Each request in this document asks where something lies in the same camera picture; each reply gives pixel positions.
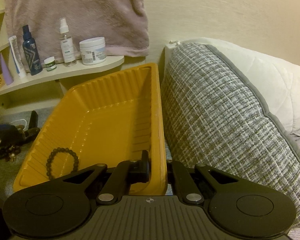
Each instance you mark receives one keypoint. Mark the white quilted pillow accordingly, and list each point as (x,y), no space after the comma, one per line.
(276,79)

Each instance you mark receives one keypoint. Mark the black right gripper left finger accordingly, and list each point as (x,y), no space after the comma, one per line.
(139,171)

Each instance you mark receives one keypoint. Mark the grey woven pillow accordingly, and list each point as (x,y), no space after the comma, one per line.
(214,115)

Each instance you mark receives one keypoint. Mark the clear spray bottle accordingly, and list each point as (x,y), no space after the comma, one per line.
(67,46)

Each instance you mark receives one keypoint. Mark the lavender tube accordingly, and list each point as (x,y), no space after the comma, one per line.
(5,71)

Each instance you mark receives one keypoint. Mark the black cylinder case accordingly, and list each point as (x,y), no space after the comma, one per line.
(33,122)

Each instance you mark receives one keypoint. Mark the cream wooden shelf unit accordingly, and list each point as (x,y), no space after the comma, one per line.
(46,88)

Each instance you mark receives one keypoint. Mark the dark blue spray bottle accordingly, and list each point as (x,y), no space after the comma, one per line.
(31,52)

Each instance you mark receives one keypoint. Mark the small green-label jar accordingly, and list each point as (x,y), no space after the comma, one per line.
(50,63)

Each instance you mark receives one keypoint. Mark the yellow plastic tray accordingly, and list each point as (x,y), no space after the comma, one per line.
(105,120)

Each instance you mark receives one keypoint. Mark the white blue tube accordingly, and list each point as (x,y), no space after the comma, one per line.
(17,56)

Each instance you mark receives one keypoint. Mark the white cream jar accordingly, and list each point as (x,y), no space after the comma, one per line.
(93,50)

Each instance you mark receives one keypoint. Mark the pink fluffy towel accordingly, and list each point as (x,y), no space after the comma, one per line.
(122,23)

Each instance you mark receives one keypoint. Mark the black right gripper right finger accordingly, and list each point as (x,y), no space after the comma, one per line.
(170,178)

